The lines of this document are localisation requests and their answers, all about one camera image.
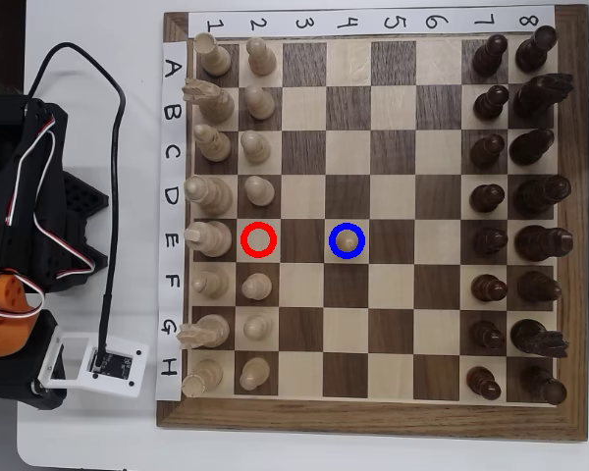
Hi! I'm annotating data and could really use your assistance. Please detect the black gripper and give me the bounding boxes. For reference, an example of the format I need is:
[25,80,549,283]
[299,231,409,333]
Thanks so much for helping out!
[0,309,69,412]

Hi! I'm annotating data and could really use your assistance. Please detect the light wooden pawn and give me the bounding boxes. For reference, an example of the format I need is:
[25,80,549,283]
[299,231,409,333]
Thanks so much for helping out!
[332,226,362,255]
[242,312,275,342]
[239,356,271,393]
[243,175,276,207]
[241,272,274,301]
[240,130,272,166]
[244,36,278,77]
[242,84,277,122]

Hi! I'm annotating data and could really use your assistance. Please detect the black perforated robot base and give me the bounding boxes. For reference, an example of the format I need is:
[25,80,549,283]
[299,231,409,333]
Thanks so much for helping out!
[33,169,111,295]

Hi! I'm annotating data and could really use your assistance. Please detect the light wooden rook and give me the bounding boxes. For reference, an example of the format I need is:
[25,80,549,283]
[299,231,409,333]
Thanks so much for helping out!
[191,31,233,78]
[180,359,225,399]

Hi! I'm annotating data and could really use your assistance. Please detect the light wooden knight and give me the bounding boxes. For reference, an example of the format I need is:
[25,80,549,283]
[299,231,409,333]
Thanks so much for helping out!
[181,77,236,124]
[176,313,231,351]

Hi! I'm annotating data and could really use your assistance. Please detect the light wooden bishop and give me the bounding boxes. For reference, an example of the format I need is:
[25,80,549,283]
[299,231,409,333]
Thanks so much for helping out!
[190,268,231,301]
[191,123,233,164]

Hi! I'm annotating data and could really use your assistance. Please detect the light wooden king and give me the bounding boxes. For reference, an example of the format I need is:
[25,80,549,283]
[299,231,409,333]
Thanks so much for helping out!
[183,220,234,259]

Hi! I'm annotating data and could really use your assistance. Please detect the light wooden queen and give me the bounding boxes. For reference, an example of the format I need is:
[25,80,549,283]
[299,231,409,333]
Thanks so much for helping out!
[183,175,234,217]

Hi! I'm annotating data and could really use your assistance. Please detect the white paper strip with letters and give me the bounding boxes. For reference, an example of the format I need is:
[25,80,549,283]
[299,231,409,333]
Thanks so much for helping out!
[154,39,188,403]

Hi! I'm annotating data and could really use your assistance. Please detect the wooden chessboard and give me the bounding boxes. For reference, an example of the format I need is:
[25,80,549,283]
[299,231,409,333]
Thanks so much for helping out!
[155,3,589,444]

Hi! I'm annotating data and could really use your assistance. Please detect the white paper strip with numbers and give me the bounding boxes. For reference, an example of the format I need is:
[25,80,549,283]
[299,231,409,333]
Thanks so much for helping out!
[187,4,557,39]

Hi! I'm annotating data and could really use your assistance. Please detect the dark wooden pawn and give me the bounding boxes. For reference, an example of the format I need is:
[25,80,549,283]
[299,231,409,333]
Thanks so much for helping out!
[469,183,507,214]
[471,32,509,78]
[469,132,507,171]
[470,273,509,303]
[466,365,503,401]
[473,83,510,123]
[471,227,509,259]
[470,319,507,351]

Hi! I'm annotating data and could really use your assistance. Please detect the dark wooden knight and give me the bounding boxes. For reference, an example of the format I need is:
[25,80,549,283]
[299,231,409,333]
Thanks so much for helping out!
[512,72,576,121]
[509,318,570,359]

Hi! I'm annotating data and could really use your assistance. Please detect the dark wooden rook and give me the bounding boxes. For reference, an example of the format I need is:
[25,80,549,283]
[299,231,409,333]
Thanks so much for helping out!
[521,365,568,407]
[514,24,560,74]

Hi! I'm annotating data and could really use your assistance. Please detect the dark wooden bishop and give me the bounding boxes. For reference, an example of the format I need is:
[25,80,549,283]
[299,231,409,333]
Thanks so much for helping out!
[509,127,556,167]
[516,270,563,304]

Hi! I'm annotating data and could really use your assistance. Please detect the dark wooden king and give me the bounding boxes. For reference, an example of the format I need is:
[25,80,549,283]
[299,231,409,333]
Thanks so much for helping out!
[513,224,574,263]

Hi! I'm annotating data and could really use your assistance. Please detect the dark wooden queen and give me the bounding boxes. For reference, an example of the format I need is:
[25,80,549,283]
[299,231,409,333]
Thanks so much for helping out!
[512,174,573,216]

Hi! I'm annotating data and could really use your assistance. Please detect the white red black servo cable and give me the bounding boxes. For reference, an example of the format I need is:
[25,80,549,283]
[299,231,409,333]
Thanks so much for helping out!
[0,272,46,320]
[5,113,59,228]
[31,213,98,282]

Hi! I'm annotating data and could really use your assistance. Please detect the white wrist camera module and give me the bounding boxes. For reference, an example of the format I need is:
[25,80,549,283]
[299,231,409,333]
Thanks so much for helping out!
[37,332,151,399]

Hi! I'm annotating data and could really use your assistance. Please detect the black camera cable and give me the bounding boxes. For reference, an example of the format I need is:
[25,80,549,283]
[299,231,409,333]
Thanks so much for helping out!
[25,41,128,374]

